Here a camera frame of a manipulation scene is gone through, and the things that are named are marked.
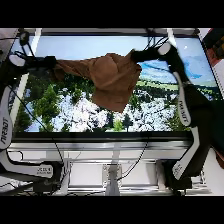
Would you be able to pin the brown pants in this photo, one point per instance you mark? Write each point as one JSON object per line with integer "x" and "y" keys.
{"x": 113, "y": 80}

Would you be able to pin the heap of clothes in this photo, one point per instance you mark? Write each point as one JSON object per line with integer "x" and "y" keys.
{"x": 215, "y": 41}

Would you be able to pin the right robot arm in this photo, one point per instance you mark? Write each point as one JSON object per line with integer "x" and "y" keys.
{"x": 184, "y": 110}

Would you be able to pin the silver frame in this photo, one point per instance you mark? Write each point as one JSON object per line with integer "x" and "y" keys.
{"x": 100, "y": 146}

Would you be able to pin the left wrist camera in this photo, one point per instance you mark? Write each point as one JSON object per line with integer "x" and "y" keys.
{"x": 24, "y": 37}

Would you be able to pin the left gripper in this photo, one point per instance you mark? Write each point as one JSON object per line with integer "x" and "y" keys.
{"x": 50, "y": 62}

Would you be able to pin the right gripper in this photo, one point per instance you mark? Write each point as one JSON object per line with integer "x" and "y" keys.
{"x": 145, "y": 54}

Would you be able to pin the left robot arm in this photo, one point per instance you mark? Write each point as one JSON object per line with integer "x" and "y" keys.
{"x": 6, "y": 116}

